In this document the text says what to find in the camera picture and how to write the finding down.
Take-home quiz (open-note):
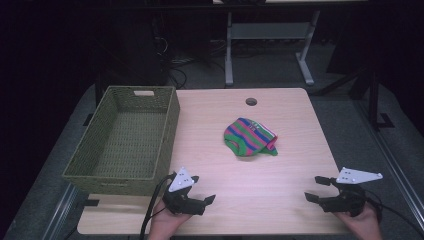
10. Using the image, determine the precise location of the person's left hand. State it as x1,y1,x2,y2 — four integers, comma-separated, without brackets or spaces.
147,199,194,240

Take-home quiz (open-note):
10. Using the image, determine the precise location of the green woven basket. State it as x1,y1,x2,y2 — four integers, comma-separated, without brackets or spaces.
61,85,181,197

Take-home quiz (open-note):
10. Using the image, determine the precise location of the striped green pink blue sock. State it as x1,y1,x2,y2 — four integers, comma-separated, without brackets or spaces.
223,116,279,158

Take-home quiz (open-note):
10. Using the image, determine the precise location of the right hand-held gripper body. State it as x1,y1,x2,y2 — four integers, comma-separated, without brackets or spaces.
318,167,384,218

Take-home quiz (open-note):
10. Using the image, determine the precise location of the black metal stand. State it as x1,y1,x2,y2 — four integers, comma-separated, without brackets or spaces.
313,66,396,132

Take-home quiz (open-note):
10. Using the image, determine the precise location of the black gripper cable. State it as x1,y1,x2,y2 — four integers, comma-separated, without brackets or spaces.
362,189,424,238
138,172,177,240

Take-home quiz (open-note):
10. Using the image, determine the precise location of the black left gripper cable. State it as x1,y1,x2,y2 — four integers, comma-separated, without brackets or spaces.
138,172,177,240

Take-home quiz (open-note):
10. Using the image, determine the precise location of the aluminium rail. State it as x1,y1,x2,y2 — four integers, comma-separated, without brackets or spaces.
41,182,81,240
353,99,424,231

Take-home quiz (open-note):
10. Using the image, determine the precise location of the person's right hand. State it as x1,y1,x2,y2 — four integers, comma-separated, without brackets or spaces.
333,202,384,240

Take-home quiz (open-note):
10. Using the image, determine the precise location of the white metal desk frame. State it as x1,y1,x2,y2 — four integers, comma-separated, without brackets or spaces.
224,9,322,88

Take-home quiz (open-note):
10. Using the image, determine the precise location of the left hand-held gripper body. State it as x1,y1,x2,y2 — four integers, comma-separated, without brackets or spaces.
162,166,207,216

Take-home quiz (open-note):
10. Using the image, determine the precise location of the tangle of floor cables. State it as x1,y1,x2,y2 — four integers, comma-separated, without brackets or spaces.
151,18,228,90

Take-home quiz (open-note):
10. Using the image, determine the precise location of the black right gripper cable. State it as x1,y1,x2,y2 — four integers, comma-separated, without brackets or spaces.
362,189,424,238

